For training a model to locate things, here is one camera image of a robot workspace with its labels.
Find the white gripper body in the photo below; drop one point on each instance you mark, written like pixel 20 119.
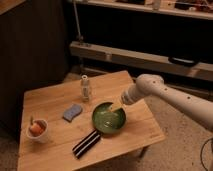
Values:
pixel 130 95

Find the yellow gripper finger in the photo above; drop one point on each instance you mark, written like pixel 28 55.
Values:
pixel 115 106

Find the green ceramic bowl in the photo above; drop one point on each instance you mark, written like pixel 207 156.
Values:
pixel 108 122

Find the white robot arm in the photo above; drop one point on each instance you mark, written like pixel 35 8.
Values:
pixel 197 109

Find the clear plastic bottle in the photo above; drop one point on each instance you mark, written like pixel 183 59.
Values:
pixel 85 88

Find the blue sponge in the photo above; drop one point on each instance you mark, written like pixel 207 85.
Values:
pixel 72 112

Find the wooden table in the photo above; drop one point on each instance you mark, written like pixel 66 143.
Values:
pixel 49 103

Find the long metal case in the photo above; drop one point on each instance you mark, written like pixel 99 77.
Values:
pixel 140 60

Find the metal pole stand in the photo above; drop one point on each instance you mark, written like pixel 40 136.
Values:
pixel 79 35

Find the orange carrot toy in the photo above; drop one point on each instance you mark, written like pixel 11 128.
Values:
pixel 35 128

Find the white cup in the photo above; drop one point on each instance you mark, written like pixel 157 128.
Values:
pixel 44 137

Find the wooden shelf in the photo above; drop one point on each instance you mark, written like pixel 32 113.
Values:
pixel 144 8

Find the black case handle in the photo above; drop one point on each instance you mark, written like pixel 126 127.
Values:
pixel 183 62

